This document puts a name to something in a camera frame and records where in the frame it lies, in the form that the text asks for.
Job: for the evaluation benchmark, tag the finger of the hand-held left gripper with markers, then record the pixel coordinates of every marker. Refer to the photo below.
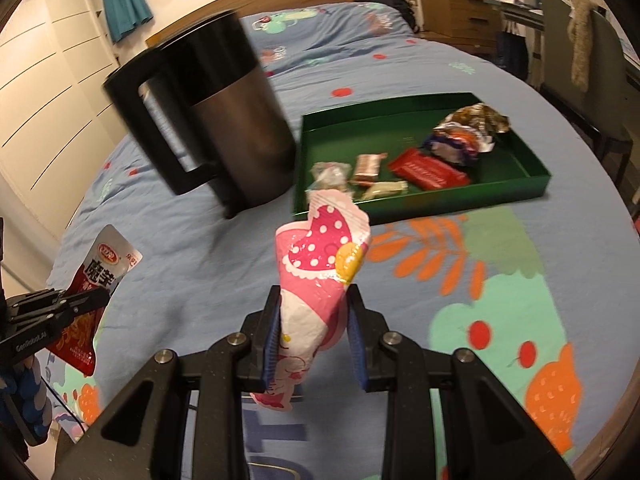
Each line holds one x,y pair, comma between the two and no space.
65,312
35,300

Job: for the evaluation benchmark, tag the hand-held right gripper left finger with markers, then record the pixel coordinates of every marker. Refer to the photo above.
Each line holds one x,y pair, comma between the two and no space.
272,340

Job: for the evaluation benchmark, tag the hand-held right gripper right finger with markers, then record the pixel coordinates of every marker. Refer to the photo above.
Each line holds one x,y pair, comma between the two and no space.
356,345

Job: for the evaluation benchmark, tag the red long snack packet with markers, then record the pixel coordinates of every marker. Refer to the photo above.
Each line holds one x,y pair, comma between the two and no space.
100,270

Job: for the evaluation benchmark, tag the pink cartoon snack packet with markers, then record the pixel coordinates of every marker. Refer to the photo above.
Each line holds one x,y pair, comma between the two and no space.
320,255

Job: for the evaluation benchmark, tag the beige candy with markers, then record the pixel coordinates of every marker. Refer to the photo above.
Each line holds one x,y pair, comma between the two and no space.
382,190

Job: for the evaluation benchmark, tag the white pink candy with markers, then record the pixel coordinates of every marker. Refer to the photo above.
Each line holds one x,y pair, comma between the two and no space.
330,175

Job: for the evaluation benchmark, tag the brown red candy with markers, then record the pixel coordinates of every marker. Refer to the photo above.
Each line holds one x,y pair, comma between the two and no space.
367,167

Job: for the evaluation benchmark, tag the red bar snack packet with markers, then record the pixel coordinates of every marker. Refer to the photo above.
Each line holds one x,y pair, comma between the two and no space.
430,170

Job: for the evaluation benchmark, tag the blue orange snack packet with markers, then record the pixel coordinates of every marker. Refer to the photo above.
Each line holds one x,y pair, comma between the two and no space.
455,142

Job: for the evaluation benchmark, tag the green tray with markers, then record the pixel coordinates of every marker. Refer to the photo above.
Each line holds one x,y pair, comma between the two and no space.
500,170

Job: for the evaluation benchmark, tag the brown oatmeal snack packet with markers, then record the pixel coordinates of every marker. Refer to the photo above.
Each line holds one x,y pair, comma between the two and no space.
480,117

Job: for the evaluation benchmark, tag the person's left hand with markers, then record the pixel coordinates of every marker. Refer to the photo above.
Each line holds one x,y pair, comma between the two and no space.
25,390

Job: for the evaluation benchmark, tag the cream wardrobe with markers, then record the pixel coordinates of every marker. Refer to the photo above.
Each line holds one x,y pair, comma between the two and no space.
50,85

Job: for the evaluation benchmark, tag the dark steel electric kettle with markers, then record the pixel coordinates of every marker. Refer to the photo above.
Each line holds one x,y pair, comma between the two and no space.
235,125

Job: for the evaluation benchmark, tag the teal curtain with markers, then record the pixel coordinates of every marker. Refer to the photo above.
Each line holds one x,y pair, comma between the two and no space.
122,0

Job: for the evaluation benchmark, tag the navy tote bag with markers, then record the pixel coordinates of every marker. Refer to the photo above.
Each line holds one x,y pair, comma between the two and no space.
511,52

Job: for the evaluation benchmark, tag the wooden drawer cabinet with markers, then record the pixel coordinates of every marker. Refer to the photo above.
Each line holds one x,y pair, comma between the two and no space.
460,10

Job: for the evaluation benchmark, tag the grey green chair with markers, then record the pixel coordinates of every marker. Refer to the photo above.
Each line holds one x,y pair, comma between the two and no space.
605,85

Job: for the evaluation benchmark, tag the beige plush toy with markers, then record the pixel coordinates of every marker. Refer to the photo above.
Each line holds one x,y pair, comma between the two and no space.
580,50

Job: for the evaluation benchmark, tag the grey desk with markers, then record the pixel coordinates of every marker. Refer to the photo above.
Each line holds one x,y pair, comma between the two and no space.
520,10

